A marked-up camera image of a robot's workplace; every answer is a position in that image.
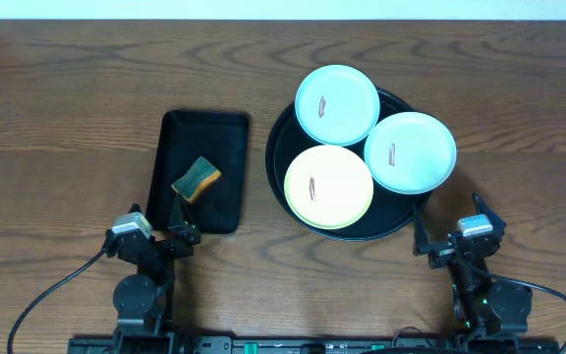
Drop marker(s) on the light blue plate top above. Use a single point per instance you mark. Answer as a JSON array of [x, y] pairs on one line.
[[337, 105]]

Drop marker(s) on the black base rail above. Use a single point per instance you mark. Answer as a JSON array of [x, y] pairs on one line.
[[228, 345]]

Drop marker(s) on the green and orange sponge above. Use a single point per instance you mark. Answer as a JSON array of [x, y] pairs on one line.
[[198, 178]]

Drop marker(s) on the light blue plate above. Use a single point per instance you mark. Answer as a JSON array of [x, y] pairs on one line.
[[337, 105], [410, 153]]

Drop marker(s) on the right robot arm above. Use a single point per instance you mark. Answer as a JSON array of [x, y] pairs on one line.
[[488, 307]]

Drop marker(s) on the rectangular black tray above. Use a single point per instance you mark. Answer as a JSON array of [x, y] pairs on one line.
[[186, 135]]

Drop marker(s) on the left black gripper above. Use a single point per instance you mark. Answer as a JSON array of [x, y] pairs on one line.
[[163, 244]]

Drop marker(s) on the yellow plate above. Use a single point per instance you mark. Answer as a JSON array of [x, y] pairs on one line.
[[328, 187]]

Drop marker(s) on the round black tray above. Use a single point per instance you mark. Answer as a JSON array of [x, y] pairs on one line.
[[387, 211]]

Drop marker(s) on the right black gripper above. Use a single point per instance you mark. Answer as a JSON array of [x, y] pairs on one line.
[[441, 257]]

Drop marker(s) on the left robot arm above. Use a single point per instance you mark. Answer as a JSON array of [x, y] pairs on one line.
[[144, 300]]

